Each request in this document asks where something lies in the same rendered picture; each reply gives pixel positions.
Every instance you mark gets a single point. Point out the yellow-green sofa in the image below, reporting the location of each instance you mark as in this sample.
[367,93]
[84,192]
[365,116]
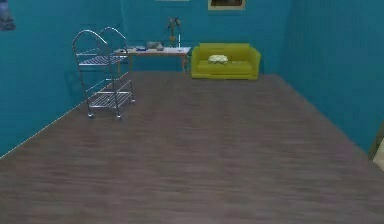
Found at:
[226,66]

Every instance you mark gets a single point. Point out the pale cushion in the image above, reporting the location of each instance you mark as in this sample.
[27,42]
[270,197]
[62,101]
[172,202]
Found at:
[218,59]

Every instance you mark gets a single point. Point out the grey lumpy object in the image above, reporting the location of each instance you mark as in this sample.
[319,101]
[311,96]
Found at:
[154,45]

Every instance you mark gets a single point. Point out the chrome metal shelf cart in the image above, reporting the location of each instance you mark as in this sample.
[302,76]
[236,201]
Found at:
[102,60]

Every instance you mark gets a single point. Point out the blue flat object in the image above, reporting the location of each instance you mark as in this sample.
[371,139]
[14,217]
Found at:
[141,48]

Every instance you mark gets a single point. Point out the white thin candle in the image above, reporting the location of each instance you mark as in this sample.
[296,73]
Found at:
[179,40]

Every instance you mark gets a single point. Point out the wooden side table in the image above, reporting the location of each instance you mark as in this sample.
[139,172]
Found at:
[166,51]

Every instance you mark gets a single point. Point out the framed wall picture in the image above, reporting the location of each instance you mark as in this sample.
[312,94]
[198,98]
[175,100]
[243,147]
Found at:
[226,3]

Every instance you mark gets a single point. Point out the blue wall hanging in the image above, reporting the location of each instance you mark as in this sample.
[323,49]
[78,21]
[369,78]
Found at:
[6,16]

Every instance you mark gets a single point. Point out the dark plant in vase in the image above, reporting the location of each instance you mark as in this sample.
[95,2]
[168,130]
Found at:
[173,28]

